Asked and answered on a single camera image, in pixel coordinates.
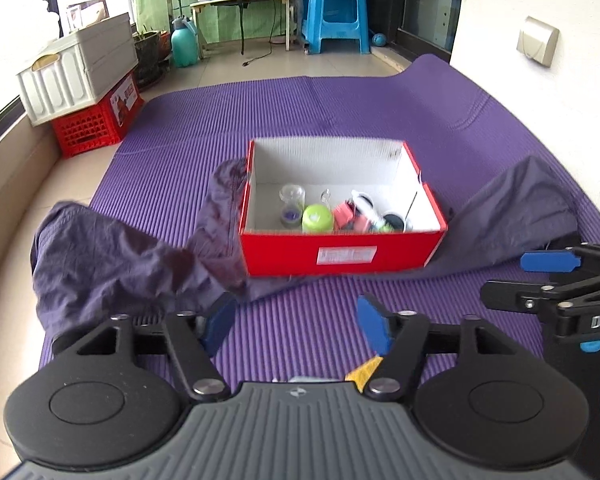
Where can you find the small white green bottle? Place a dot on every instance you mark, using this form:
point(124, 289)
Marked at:
point(379, 222)

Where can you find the pink small container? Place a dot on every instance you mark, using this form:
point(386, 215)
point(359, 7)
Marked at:
point(350, 216)

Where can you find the yellow carton box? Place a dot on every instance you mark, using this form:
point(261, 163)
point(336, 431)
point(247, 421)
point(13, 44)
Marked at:
point(362, 375)

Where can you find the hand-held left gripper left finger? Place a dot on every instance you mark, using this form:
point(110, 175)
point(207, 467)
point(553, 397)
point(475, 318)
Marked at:
point(217, 322)

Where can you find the red cardboard box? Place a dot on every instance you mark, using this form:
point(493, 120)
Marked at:
point(290, 255)

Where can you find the beige wall socket cover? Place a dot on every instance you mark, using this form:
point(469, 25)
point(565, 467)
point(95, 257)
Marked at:
point(537, 40)

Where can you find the green spray bottle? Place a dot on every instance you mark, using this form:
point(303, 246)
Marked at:
point(184, 45)

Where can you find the dark purple cloth garment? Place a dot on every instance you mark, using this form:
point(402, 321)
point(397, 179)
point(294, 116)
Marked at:
point(120, 270)

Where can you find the red plastic crate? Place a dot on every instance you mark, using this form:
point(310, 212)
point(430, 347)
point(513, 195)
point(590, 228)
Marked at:
point(90, 127)

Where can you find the dark plant pot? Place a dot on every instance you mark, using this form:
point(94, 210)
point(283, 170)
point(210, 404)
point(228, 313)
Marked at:
point(147, 52)

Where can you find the purple ribbed mat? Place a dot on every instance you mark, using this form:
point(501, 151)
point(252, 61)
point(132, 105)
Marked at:
point(330, 105)

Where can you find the lime green round container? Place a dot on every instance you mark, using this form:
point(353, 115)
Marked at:
point(317, 217)

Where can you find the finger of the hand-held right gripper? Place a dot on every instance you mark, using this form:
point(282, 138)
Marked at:
point(550, 261)
point(510, 294)

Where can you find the black round lid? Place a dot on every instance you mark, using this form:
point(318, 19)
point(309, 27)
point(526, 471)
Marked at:
point(395, 222)

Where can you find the black-rimmed white round case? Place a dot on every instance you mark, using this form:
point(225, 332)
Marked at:
point(364, 201)

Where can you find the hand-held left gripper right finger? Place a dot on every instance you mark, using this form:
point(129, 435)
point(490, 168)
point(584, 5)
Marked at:
point(375, 327)

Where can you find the small blue ball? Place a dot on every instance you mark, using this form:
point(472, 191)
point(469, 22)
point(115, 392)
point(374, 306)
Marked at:
point(379, 40)

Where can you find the clear jar with purple contents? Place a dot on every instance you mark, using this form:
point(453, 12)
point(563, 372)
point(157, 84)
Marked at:
point(292, 205)

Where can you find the blue plastic stool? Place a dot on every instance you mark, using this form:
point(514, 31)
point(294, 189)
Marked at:
point(330, 10)

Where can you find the white plastic storage crate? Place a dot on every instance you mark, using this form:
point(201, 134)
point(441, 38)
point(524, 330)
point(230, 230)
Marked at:
point(75, 70)

